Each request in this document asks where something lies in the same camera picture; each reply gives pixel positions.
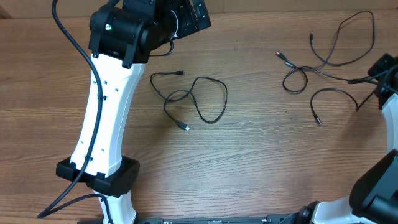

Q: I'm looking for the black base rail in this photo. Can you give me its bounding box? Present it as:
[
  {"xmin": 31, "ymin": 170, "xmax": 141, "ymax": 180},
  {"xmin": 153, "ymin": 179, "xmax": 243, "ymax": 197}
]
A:
[{"xmin": 134, "ymin": 214, "xmax": 287, "ymax": 224}]

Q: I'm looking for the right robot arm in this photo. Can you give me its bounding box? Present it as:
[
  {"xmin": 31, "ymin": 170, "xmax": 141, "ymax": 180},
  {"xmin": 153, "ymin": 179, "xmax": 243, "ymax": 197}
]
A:
[{"xmin": 281, "ymin": 54, "xmax": 397, "ymax": 224}]

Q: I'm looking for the black USB-A cable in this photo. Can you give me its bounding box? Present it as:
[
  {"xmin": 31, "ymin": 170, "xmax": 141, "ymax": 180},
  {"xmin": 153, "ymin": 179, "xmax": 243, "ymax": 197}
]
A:
[{"xmin": 274, "ymin": 10, "xmax": 376, "ymax": 71}]

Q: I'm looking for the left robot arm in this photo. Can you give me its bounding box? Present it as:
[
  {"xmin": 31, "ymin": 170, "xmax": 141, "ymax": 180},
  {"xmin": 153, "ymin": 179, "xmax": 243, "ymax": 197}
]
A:
[{"xmin": 56, "ymin": 0, "xmax": 211, "ymax": 223}]

